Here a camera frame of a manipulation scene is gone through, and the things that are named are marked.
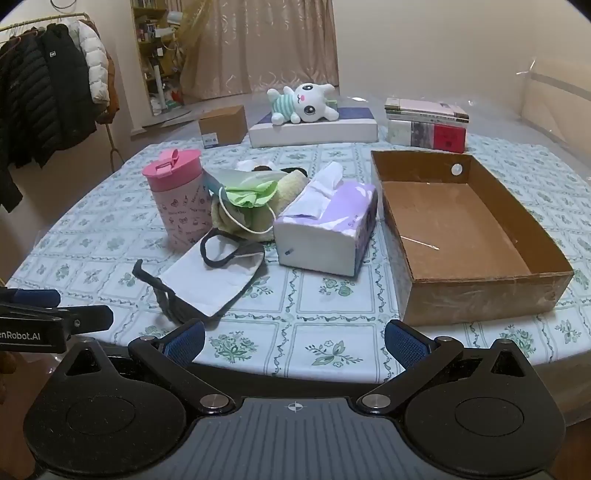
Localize black puffer jacket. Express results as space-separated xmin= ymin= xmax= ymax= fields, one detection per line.
xmin=0 ymin=32 xmax=56 ymax=213
xmin=37 ymin=21 xmax=99 ymax=153

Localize plastic wrapped bed headboard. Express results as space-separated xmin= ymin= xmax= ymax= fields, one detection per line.
xmin=522 ymin=58 xmax=591 ymax=139

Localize cluttered bookshelf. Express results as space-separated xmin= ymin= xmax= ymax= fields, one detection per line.
xmin=130 ymin=0 xmax=185 ymax=116

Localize white bunny plush toy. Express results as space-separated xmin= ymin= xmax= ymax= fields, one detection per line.
xmin=267 ymin=82 xmax=339 ymax=125

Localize pink lidded cup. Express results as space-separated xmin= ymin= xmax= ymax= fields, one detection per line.
xmin=142 ymin=148 xmax=216 ymax=253

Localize small brown cardboard box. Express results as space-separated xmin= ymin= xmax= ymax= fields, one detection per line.
xmin=198 ymin=105 xmax=249 ymax=149

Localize white flat box blue top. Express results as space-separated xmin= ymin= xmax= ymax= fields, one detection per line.
xmin=248 ymin=105 xmax=379 ymax=148

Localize purple white tissue pack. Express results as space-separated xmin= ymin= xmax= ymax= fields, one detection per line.
xmin=273 ymin=161 xmax=379 ymax=278

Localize pink cover book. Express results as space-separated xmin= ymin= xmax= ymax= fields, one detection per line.
xmin=385 ymin=97 xmax=469 ymax=114

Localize white face mask black straps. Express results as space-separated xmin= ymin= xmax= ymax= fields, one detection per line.
xmin=132 ymin=229 xmax=267 ymax=324

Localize thin white book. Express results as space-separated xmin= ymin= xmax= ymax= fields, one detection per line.
xmin=385 ymin=109 xmax=470 ymax=124

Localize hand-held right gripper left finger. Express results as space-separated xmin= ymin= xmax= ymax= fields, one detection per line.
xmin=60 ymin=320 xmax=236 ymax=415

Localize bamboo clothes rack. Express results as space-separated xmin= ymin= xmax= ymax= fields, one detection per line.
xmin=0 ymin=13 xmax=125 ymax=174

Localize white puffer jacket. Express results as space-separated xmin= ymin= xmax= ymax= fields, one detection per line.
xmin=69 ymin=18 xmax=110 ymax=105

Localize beige patterned curtain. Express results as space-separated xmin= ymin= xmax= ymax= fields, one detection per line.
xmin=178 ymin=0 xmax=340 ymax=100

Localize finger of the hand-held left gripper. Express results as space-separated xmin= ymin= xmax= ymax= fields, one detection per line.
xmin=0 ymin=304 xmax=114 ymax=332
xmin=0 ymin=288 xmax=62 ymax=309

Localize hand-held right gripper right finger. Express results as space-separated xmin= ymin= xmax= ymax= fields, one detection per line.
xmin=356 ymin=320 xmax=532 ymax=415

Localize blue face mask clear wrapper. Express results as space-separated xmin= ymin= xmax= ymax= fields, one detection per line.
xmin=202 ymin=168 xmax=283 ymax=195

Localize brown cardboard box tray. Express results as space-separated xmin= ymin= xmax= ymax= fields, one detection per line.
xmin=370 ymin=150 xmax=574 ymax=328

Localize pale yellow towel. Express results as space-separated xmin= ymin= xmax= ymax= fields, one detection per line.
xmin=211 ymin=173 xmax=309 ymax=243

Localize brown jacket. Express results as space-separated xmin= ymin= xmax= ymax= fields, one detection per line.
xmin=90 ymin=23 xmax=121 ymax=125

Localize white cloth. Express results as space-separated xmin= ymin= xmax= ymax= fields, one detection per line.
xmin=236 ymin=158 xmax=278 ymax=173

